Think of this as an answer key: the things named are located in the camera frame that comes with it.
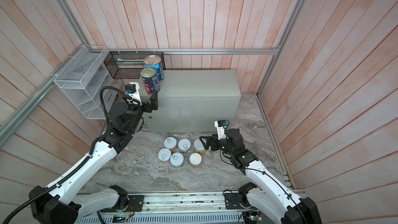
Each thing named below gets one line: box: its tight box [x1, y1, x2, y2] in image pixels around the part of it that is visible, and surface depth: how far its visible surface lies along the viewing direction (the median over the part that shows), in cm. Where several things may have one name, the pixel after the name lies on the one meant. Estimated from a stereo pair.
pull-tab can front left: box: [157, 147, 172, 165], surface depth 85 cm
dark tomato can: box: [139, 66, 161, 95], surface depth 70 cm
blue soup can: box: [143, 54, 165, 83], surface depth 74 cm
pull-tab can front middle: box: [169, 151, 184, 169], surface depth 84 cm
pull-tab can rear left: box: [163, 136, 178, 154], surface depth 90 cm
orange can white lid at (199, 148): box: [193, 138, 207, 157], surface depth 87 cm
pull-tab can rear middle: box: [177, 137, 192, 154], surface depth 90 cm
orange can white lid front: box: [189, 152, 203, 169], surface depth 83 cm
